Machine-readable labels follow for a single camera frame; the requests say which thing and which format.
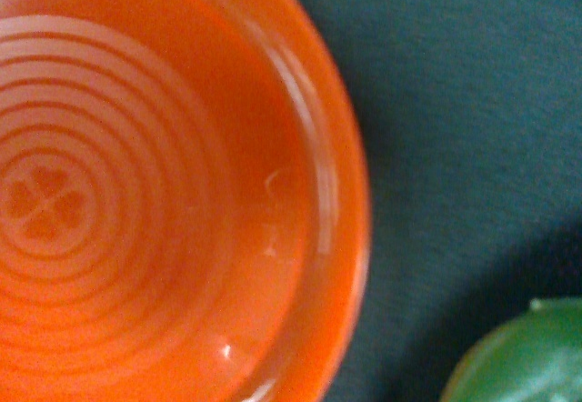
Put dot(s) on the green toy capsicum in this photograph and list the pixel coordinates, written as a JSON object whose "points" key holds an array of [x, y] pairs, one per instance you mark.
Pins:
{"points": [[535, 356]]}

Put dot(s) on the red plastic plate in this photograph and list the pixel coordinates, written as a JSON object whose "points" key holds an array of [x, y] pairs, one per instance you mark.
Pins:
{"points": [[185, 208]]}

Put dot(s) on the black tablecloth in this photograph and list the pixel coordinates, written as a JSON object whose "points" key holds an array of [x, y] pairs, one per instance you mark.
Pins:
{"points": [[471, 115]]}

